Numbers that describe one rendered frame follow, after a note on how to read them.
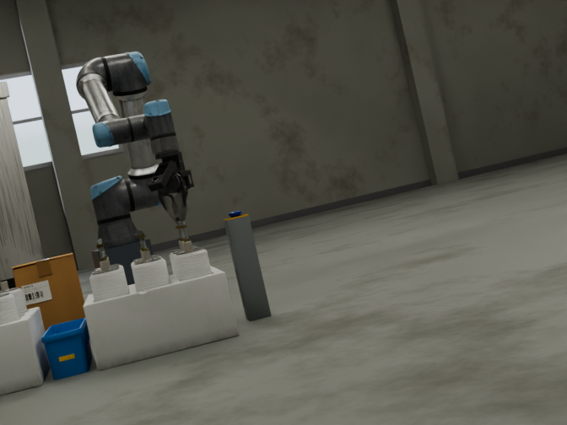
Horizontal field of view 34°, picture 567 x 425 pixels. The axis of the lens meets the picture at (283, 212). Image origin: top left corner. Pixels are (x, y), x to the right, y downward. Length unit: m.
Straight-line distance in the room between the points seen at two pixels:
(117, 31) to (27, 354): 8.20
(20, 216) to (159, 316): 6.38
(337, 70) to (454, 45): 1.61
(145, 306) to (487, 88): 9.81
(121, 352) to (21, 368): 0.26
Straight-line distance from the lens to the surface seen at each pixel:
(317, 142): 10.95
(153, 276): 2.56
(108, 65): 3.14
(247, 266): 2.79
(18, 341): 2.56
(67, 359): 2.59
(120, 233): 3.20
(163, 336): 2.55
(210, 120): 10.59
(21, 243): 8.86
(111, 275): 2.56
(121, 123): 2.81
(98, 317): 2.54
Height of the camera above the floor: 0.37
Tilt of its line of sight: 1 degrees down
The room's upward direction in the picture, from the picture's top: 13 degrees counter-clockwise
